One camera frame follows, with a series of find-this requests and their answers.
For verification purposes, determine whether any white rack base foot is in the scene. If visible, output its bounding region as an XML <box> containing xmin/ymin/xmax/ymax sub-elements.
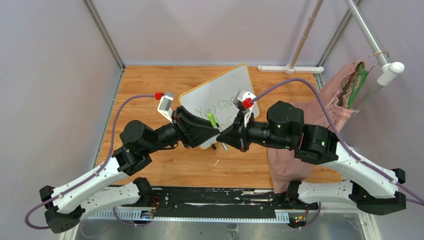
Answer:
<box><xmin>257</xmin><ymin>65</ymin><xmax>325</xmax><ymax>75</ymax></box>

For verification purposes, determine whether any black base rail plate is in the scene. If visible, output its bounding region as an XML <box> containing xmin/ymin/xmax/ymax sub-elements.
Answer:
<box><xmin>119</xmin><ymin>185</ymin><xmax>320</xmax><ymax>222</ymax></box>

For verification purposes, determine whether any green capped white marker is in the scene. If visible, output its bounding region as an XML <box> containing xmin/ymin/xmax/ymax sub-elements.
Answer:
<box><xmin>207</xmin><ymin>112</ymin><xmax>229</xmax><ymax>152</ymax></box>

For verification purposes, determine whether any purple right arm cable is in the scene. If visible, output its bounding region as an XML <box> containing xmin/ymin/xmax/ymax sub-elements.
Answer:
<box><xmin>241</xmin><ymin>78</ymin><xmax>424</xmax><ymax>229</ymax></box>

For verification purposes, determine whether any green clothes hanger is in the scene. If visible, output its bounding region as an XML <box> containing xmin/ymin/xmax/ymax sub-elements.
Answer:
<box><xmin>338</xmin><ymin>62</ymin><xmax>369</xmax><ymax>109</ymax></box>

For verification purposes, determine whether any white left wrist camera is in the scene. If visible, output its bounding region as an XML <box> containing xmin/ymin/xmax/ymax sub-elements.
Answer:
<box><xmin>154</xmin><ymin>91</ymin><xmax>174</xmax><ymax>122</ymax></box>

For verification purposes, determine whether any green marker cap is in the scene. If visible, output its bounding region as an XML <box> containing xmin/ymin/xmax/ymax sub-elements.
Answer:
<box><xmin>207</xmin><ymin>113</ymin><xmax>218</xmax><ymax>129</ymax></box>

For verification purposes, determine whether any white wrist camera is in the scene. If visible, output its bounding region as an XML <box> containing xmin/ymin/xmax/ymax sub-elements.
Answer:
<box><xmin>154</xmin><ymin>91</ymin><xmax>174</xmax><ymax>122</ymax></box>
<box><xmin>232</xmin><ymin>89</ymin><xmax>257</xmax><ymax>128</ymax></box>

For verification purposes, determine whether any silver clothes rail pole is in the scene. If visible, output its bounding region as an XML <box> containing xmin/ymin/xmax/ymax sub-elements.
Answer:
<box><xmin>345</xmin><ymin>0</ymin><xmax>405</xmax><ymax>113</ymax></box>

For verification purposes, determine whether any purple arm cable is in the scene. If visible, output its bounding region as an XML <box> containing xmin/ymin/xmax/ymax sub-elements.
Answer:
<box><xmin>241</xmin><ymin>78</ymin><xmax>424</xmax><ymax>229</ymax></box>
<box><xmin>24</xmin><ymin>92</ymin><xmax>165</xmax><ymax>230</ymax></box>

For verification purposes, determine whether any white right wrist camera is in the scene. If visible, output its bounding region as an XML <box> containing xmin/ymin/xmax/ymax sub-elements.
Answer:
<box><xmin>232</xmin><ymin>89</ymin><xmax>257</xmax><ymax>128</ymax></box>

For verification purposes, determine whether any pink cloth garment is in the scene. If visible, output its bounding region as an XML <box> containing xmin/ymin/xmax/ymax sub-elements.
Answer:
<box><xmin>267</xmin><ymin>60</ymin><xmax>365</xmax><ymax>194</ymax></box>

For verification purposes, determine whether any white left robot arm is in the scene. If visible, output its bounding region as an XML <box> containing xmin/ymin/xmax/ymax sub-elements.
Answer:
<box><xmin>39</xmin><ymin>106</ymin><xmax>219</xmax><ymax>234</ymax></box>

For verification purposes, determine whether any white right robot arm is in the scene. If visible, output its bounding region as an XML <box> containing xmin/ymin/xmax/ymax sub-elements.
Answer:
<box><xmin>216</xmin><ymin>101</ymin><xmax>407</xmax><ymax>216</ymax></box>

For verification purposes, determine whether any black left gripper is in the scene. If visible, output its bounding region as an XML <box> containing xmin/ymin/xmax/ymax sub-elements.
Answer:
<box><xmin>144</xmin><ymin>105</ymin><xmax>221</xmax><ymax>154</ymax></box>

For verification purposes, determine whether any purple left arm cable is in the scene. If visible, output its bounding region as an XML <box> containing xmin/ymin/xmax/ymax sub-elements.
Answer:
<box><xmin>24</xmin><ymin>92</ymin><xmax>165</xmax><ymax>230</ymax></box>

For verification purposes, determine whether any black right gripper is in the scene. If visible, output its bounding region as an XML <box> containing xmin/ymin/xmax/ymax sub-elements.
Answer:
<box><xmin>216</xmin><ymin>109</ymin><xmax>293</xmax><ymax>153</ymax></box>

